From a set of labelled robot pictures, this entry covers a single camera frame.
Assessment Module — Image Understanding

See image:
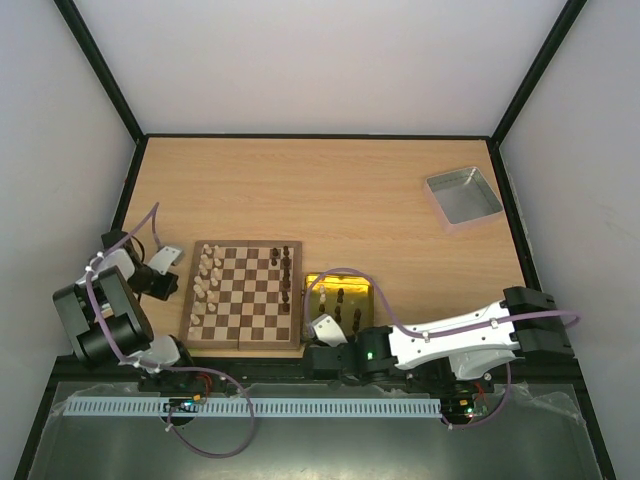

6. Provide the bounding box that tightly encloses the gold tin box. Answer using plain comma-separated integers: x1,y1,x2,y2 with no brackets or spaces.
302,274,375,343

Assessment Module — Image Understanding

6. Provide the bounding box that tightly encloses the wooden chess board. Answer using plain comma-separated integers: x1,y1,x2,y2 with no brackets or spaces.
179,240,303,352

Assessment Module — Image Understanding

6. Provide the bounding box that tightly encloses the silver tin lid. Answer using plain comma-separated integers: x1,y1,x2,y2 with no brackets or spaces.
423,166,504,234

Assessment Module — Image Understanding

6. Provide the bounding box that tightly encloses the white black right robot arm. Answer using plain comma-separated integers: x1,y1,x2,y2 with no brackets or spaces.
302,287,581,393

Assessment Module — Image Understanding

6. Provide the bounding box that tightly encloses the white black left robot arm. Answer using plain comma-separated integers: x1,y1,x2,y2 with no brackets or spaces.
52,229,206,394

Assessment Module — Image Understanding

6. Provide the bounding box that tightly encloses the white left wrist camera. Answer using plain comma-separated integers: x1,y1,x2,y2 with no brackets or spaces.
147,245,184,275

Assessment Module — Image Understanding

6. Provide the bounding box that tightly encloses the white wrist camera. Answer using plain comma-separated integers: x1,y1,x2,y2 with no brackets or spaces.
147,245,184,275
311,314,348,347

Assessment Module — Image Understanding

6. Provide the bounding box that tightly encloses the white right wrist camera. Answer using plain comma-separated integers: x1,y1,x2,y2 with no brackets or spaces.
311,314,348,347

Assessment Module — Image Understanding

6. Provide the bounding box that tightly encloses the white slotted cable duct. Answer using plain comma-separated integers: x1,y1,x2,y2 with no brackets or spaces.
62,396,441,419

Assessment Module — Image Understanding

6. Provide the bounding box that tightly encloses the black aluminium frame rail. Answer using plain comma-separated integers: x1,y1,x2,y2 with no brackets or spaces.
47,355,584,398

